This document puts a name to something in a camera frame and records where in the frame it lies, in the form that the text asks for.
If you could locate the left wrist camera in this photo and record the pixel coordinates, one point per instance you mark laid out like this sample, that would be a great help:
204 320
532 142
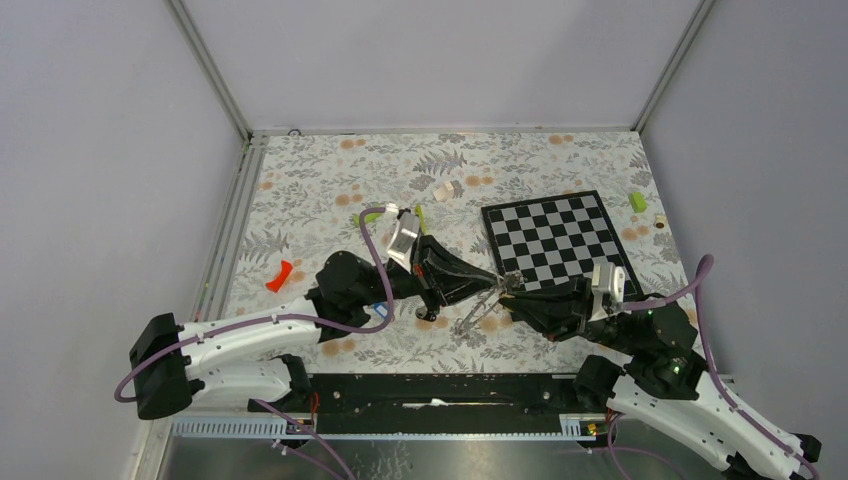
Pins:
404 237

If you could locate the floral table mat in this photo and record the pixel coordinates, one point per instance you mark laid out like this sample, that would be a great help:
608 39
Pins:
306 190

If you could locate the red curved block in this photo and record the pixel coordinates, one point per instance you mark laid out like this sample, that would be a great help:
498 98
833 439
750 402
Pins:
276 284

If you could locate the cream toy block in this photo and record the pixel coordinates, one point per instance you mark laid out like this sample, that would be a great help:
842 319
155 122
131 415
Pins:
445 191

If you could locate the black white chessboard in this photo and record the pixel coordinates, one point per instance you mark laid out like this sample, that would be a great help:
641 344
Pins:
552 240

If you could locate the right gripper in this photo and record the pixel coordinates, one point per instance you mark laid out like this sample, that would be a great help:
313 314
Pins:
558 310

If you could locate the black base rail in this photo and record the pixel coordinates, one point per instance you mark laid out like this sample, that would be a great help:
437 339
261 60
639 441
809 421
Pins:
436 404

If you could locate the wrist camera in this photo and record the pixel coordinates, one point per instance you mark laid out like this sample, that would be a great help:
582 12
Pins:
607 288
404 237

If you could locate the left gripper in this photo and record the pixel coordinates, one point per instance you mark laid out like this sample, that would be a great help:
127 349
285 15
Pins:
449 278

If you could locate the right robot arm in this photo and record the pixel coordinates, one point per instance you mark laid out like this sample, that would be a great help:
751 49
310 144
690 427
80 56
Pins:
666 384

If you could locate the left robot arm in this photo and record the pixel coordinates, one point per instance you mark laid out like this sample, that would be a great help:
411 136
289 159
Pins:
176 365

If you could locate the green curved block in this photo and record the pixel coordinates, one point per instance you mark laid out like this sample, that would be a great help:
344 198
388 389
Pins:
358 219

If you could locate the blue key tag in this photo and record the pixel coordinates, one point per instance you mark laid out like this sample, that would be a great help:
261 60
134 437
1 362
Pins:
380 309

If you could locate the large silver keyring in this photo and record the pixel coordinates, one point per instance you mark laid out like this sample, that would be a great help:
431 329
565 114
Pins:
486 302

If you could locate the small green block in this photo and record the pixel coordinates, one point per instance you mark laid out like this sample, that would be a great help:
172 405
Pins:
638 202

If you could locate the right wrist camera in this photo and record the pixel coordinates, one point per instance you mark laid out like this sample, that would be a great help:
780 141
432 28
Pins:
607 288

